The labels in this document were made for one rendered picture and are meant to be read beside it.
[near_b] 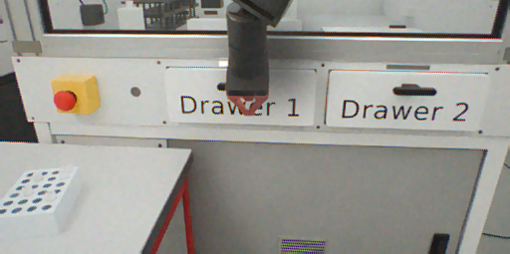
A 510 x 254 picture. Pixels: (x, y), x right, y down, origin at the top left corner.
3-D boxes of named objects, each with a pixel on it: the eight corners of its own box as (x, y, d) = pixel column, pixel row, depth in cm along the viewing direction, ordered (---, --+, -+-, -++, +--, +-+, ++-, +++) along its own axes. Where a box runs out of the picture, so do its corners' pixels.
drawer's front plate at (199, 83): (313, 126, 67) (317, 72, 63) (168, 122, 70) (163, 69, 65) (312, 123, 69) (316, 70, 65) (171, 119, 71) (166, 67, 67)
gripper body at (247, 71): (267, 55, 59) (269, 18, 53) (268, 98, 52) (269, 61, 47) (230, 54, 59) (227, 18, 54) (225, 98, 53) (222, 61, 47)
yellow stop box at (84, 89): (89, 116, 67) (82, 81, 64) (54, 115, 67) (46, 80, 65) (102, 107, 71) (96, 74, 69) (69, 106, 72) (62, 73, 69)
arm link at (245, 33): (217, 8, 45) (256, 19, 43) (241, -16, 49) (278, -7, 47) (221, 50, 50) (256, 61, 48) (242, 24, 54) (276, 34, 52)
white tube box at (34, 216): (59, 234, 47) (53, 212, 46) (-8, 242, 46) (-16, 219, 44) (83, 184, 58) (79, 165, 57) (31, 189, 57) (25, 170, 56)
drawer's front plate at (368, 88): (477, 130, 65) (492, 76, 61) (326, 127, 67) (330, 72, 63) (473, 127, 67) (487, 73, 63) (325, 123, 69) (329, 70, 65)
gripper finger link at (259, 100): (267, 95, 64) (269, 56, 57) (267, 126, 59) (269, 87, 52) (231, 95, 64) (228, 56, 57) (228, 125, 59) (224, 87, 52)
